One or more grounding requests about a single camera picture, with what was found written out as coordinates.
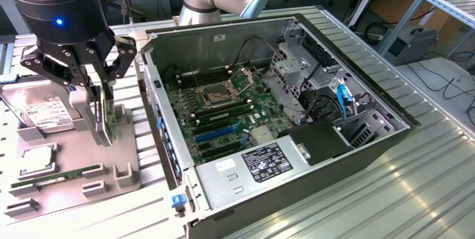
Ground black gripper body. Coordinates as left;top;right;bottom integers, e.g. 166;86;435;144
10;0;116;53

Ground graphics card with metal bracket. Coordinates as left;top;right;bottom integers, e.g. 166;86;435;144
83;63;119;148

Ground silver hard disk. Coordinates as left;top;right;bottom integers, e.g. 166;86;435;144
0;79;83;135

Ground thin metal locking lever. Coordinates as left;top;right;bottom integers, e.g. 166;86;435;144
189;65;205;91

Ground CPU socket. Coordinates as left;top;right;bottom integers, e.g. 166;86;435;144
199;84;234;109

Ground metal socket cover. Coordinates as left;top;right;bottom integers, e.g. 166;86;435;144
226;67;258;95

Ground silver CPU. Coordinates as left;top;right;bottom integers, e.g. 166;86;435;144
20;148;52;175

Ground seated RAM stick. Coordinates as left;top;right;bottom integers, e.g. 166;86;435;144
195;104;254;122

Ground grey printed parts rack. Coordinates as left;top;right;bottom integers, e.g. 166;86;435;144
2;88;143;219

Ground long black expansion slot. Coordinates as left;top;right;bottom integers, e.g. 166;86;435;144
201;147;243;160
191;119;237;135
198;140;242;152

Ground blue expansion slot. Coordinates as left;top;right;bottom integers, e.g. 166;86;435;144
194;126;242;143

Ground green loose RAM stick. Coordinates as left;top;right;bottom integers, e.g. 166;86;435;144
10;165;102;190

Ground green Dell motherboard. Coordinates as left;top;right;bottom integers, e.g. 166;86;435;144
163;65;298;167

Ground silver drive cage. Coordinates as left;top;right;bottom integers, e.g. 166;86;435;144
267;41;354;123

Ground silver finned chipset heatsink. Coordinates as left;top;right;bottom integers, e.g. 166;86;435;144
250;127;278;144

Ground blue case latch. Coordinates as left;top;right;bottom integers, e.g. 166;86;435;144
170;193;187;209

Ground grey power supply unit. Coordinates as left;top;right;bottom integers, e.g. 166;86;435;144
195;135;313;211

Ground black plastic shroud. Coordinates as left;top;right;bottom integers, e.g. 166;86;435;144
278;119;355;167

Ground perforated silver disk bay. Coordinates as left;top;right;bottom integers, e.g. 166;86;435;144
334;108;407;148

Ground open black PC case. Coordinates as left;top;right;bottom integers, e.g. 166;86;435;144
128;13;423;239

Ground black looped wire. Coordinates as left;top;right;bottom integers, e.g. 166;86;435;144
235;36;278;67

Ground blue flat wire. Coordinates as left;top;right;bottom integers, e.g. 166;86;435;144
335;84;354;119

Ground coiled black cable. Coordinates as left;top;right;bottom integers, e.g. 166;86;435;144
366;22;387;42

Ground grey box with black handle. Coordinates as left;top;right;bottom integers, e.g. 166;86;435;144
386;26;441;67

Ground aluminium slat table frame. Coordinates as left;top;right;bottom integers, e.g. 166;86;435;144
378;0;475;64

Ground black branched cable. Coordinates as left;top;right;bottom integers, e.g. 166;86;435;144
406;61;475;103

